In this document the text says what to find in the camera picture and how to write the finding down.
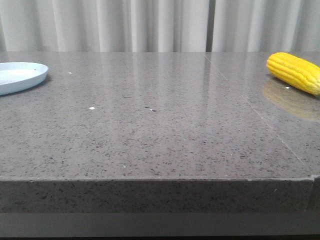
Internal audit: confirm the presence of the grey pleated curtain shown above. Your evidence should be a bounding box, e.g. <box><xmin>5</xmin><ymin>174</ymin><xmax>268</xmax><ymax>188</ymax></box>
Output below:
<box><xmin>0</xmin><ymin>0</ymin><xmax>320</xmax><ymax>52</ymax></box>

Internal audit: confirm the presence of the yellow corn cob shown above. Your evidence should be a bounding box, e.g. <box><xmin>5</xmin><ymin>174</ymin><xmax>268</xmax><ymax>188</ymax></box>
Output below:
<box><xmin>266</xmin><ymin>52</ymin><xmax>320</xmax><ymax>96</ymax></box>

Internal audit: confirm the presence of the light blue round plate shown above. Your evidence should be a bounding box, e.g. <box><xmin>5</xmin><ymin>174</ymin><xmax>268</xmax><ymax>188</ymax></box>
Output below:
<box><xmin>0</xmin><ymin>62</ymin><xmax>49</xmax><ymax>96</ymax></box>

